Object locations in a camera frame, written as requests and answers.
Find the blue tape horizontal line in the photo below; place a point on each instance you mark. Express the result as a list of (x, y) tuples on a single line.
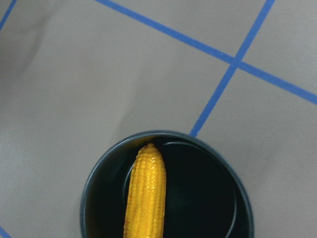
[(270, 78), (4, 234)]

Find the blue tape left vertical line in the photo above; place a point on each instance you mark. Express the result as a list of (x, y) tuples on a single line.
[(7, 13)]

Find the dark pot with purple handle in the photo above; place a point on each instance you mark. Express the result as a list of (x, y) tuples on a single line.
[(204, 196)]

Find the blue tape center vertical line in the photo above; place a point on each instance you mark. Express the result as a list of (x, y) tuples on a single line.
[(232, 68)]

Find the yellow plastic corn cob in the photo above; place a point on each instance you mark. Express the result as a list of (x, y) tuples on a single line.
[(145, 210)]

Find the blue tape lower horizontal line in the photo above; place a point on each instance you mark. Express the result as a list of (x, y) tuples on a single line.
[(4, 234)]

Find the blue tape vertical line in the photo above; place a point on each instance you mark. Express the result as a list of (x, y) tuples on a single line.
[(7, 13), (232, 68)]

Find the blue tape upper horizontal line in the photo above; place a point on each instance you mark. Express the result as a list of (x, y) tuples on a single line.
[(270, 78)]

